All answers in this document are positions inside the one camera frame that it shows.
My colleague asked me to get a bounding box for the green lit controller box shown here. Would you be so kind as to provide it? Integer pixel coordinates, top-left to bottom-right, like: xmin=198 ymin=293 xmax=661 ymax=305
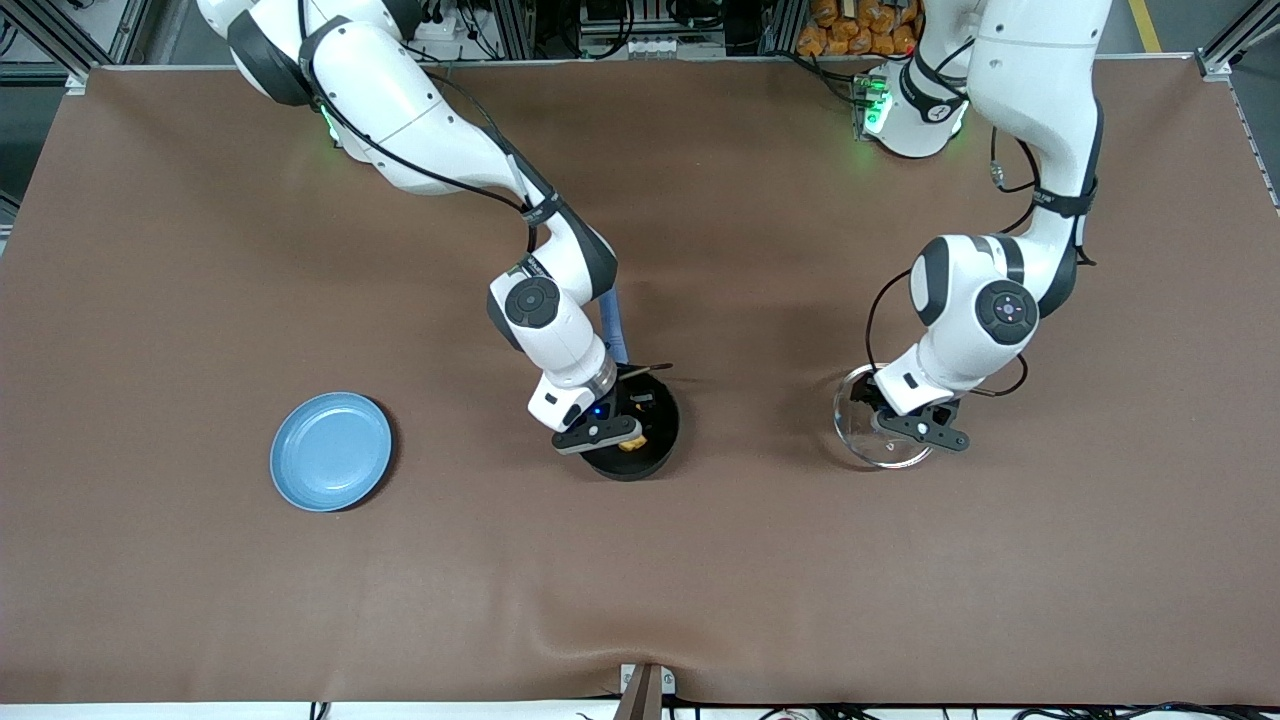
xmin=851 ymin=74 xmax=893 ymax=139

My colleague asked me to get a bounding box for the brown table cover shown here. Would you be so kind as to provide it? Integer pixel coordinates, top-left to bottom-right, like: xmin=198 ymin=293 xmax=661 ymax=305
xmin=0 ymin=56 xmax=1280 ymax=707

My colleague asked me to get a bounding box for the metal table bracket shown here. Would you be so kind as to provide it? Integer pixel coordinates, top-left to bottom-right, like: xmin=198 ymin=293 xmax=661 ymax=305
xmin=619 ymin=662 xmax=677 ymax=695

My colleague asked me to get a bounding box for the white power strip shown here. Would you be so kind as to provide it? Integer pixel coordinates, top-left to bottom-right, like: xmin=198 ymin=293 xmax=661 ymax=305
xmin=405 ymin=0 xmax=453 ymax=43

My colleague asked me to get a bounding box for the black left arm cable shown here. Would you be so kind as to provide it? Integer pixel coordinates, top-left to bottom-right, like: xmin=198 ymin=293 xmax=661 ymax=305
xmin=865 ymin=125 xmax=1097 ymax=399

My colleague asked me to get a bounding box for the brown wooden beam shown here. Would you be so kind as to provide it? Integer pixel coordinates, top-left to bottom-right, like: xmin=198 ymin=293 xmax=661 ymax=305
xmin=612 ymin=667 xmax=664 ymax=720

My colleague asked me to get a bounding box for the black pot with blue handle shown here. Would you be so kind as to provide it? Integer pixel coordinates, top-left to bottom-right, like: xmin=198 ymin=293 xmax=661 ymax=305
xmin=579 ymin=284 xmax=682 ymax=484

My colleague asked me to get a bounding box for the aluminium frame rail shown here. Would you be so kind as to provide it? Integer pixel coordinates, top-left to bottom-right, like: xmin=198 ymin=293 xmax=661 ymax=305
xmin=85 ymin=50 xmax=931 ymax=71

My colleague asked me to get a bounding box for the blue round plate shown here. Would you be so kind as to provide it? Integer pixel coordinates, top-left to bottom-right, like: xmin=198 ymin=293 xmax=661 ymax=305
xmin=269 ymin=391 xmax=394 ymax=513

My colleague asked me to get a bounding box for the aluminium corner post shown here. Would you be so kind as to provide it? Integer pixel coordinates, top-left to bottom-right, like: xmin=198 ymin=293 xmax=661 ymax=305
xmin=1196 ymin=0 xmax=1280 ymax=83

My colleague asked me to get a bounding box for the glass lid with blue knob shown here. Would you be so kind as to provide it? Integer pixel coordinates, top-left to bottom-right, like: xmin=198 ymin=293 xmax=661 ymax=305
xmin=832 ymin=362 xmax=943 ymax=472

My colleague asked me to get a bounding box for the bag of orange buns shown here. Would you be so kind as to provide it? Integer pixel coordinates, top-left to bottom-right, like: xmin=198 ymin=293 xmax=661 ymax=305
xmin=796 ymin=0 xmax=923 ymax=58

